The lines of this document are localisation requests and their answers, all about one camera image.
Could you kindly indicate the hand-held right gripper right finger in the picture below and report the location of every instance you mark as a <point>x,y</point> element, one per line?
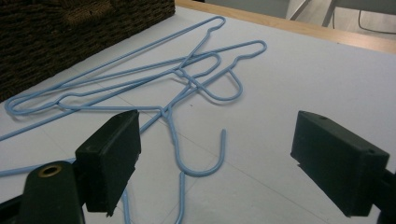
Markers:
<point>336,168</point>

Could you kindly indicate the white metal desk frame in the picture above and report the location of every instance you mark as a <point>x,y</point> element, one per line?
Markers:
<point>328,12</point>

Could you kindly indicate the white table mat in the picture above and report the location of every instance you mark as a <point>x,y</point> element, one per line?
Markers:
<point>295,93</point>

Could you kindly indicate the dark brown woven basket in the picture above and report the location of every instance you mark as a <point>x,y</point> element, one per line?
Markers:
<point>62,37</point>

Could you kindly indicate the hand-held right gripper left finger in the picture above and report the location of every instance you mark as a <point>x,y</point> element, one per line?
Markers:
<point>109,161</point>

